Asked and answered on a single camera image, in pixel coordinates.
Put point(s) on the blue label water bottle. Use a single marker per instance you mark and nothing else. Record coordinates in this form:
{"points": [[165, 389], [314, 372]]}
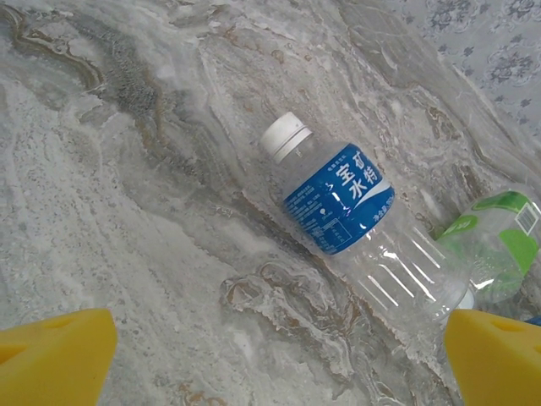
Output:
{"points": [[536, 320], [338, 199]]}

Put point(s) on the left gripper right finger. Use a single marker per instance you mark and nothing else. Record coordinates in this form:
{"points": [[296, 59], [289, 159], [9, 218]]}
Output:
{"points": [[498, 363]]}

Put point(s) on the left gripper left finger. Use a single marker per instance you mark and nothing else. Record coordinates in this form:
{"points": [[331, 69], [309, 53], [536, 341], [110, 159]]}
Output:
{"points": [[50, 359]]}

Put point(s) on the green label clear bottle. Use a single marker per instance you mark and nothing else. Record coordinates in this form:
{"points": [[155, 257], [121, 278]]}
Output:
{"points": [[507, 245]]}

